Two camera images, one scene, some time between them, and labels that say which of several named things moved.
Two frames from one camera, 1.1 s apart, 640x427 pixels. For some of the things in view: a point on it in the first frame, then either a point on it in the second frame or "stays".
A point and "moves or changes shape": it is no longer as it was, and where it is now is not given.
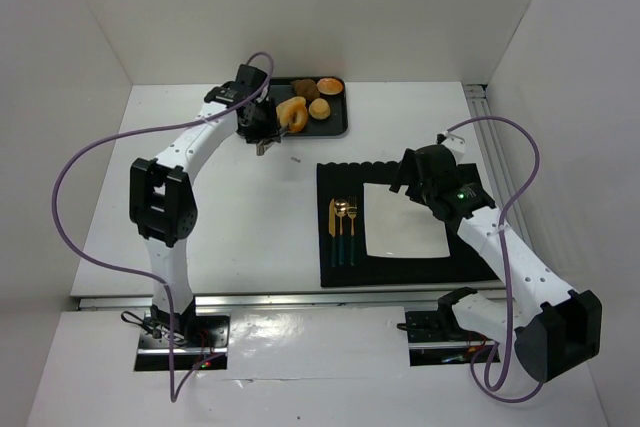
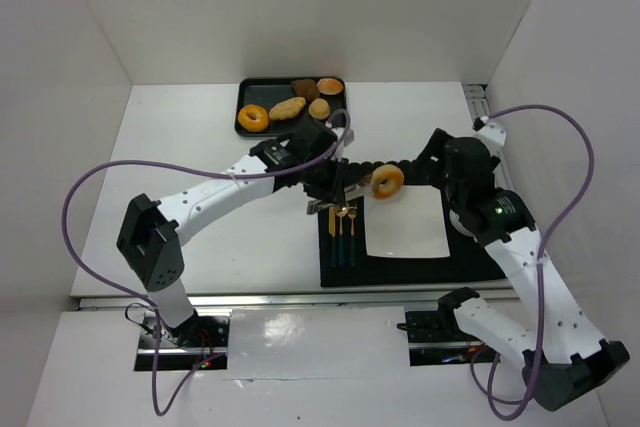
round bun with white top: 329,86 stays
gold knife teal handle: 332,229 stays
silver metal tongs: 264,144 moves or changes shape
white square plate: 398,226 stays
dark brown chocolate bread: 306,88 stays
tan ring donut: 293,113 to 386,181
